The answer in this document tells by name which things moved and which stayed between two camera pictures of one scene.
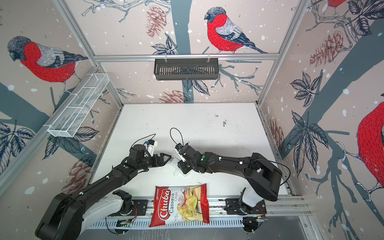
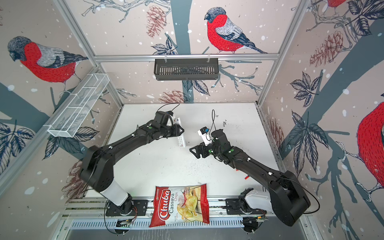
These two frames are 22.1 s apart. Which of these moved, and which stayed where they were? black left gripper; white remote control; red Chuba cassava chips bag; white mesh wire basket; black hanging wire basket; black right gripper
Moved: black left gripper; white remote control; black right gripper
Stayed: black hanging wire basket; white mesh wire basket; red Chuba cassava chips bag
